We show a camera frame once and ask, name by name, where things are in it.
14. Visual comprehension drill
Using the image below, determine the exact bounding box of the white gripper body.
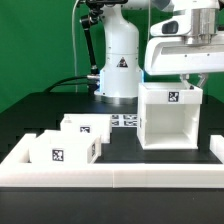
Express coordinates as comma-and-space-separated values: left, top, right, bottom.
144, 9, 224, 75

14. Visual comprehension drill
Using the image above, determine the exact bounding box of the white drawer cabinet box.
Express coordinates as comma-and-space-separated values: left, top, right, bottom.
137, 82, 203, 150

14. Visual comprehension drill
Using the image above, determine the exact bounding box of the white drawer with tag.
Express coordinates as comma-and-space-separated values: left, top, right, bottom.
60, 114, 112, 143
29, 130, 101, 166

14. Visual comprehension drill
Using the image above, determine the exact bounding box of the white front drawer with tag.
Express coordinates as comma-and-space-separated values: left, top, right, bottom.
29, 130, 101, 166

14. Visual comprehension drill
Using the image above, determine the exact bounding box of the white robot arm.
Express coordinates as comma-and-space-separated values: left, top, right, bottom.
85, 0, 224, 104

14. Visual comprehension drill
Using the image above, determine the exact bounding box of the printed marker sheet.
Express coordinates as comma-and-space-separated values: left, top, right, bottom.
112, 114, 137, 127

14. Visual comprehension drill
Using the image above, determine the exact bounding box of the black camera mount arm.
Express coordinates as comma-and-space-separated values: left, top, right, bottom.
80, 0, 102, 94

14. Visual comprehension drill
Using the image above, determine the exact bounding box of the white hanging cable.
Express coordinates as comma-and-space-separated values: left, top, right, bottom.
71, 0, 82, 94

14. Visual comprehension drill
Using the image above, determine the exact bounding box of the black cable bundle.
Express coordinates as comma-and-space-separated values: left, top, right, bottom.
43, 75, 92, 93

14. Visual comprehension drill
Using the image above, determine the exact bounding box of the white U-shaped fence wall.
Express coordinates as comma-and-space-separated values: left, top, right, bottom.
0, 133, 224, 188

